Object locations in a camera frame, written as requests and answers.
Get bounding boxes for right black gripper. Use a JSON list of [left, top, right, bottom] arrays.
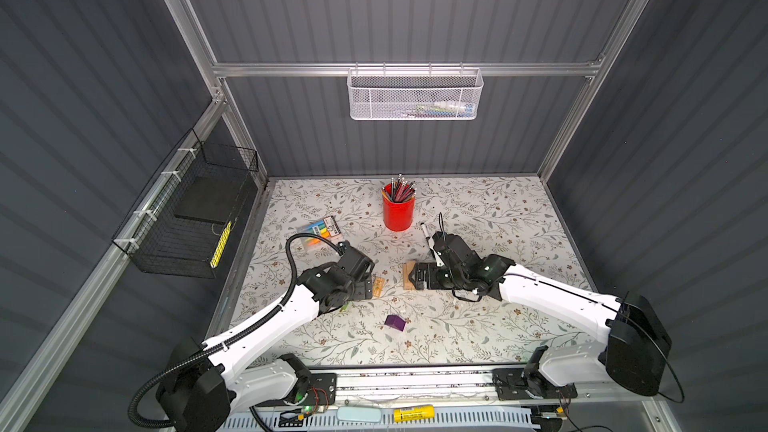
[[406, 261, 464, 288]]

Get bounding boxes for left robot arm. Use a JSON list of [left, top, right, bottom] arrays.
[[128, 241, 374, 431]]

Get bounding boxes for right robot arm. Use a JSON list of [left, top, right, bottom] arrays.
[[403, 231, 672, 399]]

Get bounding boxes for printed dragon wood block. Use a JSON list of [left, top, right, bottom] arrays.
[[372, 277, 386, 298]]

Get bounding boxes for purple block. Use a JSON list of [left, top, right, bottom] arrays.
[[384, 314, 407, 331]]

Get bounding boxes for black marker pen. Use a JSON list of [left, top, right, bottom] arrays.
[[419, 222, 434, 250]]

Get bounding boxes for coloured marker pack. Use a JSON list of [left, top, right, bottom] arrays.
[[303, 216, 344, 246]]

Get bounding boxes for red pencil cup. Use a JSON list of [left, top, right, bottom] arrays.
[[382, 184, 415, 232]]

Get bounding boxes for pencils in cup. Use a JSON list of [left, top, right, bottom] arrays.
[[381, 175, 416, 203]]

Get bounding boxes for light blue oval tag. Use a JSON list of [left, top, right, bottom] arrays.
[[336, 406, 383, 423]]

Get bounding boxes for yellow label tube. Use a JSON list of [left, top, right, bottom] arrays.
[[393, 405, 436, 423]]

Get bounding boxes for yellow marker in basket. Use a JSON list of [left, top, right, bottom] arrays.
[[209, 221, 233, 269]]

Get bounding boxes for markers in white basket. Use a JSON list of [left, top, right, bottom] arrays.
[[398, 101, 477, 120]]

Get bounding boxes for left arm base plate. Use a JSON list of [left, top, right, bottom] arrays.
[[278, 373, 338, 407]]

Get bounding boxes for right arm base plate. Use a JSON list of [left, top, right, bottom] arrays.
[[492, 367, 578, 401]]

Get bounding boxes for white wire basket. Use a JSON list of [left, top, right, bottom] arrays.
[[346, 67, 484, 121]]

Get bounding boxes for black wire basket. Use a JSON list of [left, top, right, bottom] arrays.
[[113, 130, 260, 279]]

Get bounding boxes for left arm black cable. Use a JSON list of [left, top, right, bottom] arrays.
[[127, 232, 346, 431]]

